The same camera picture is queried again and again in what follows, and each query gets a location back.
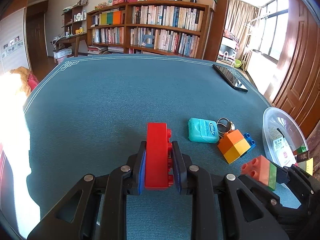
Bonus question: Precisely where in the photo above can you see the white red product box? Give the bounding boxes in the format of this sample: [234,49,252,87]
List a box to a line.
[272,137,296,167]

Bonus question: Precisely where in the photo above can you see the pink green toy brick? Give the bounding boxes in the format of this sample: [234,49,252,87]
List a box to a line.
[241,155,277,191]

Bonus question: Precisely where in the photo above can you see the red toy brick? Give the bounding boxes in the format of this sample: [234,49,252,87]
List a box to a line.
[144,122,174,190]

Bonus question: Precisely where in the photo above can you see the yellow cardboard box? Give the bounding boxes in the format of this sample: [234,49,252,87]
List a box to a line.
[298,158,313,176]

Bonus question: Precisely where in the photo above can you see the black gold lipstick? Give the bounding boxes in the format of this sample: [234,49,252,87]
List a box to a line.
[296,151,310,163]

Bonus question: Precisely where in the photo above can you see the clear plastic bowl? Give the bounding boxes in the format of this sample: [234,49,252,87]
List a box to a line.
[262,107,308,164]

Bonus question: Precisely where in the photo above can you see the small white medicine box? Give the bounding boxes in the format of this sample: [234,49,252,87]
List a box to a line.
[268,127,284,143]

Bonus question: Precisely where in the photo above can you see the orange yellow toy brick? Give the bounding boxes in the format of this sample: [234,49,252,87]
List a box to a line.
[217,129,251,164]

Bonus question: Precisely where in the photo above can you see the blue toy brick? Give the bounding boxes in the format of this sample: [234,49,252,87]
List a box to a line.
[243,133,256,152]

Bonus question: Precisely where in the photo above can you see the teal dental floss case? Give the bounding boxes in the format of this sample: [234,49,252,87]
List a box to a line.
[188,118,220,144]

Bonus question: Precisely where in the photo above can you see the teal table mat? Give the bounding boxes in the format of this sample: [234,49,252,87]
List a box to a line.
[23,53,302,240]

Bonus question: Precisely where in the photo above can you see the brown wooden door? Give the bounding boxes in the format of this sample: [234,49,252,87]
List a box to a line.
[265,0,319,137]

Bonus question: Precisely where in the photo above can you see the black smartphone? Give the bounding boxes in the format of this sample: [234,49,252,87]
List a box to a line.
[213,64,248,93]

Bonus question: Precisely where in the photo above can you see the green plastic basin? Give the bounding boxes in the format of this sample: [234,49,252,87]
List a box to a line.
[233,59,242,68]

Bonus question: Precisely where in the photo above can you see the baby stroller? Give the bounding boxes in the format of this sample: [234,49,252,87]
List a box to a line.
[217,29,239,63]

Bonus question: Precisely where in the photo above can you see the wooden bookshelf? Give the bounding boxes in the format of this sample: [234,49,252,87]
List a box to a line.
[87,0,213,59]

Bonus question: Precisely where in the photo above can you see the small wooden shelf unit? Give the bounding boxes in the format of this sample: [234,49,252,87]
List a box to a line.
[61,4,87,36]

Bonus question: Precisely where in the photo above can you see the tan box on shelf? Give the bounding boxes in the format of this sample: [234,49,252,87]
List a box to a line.
[197,0,216,11]

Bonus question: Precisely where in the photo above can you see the silver key ring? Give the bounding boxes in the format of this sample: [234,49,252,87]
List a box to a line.
[216,117,236,138]

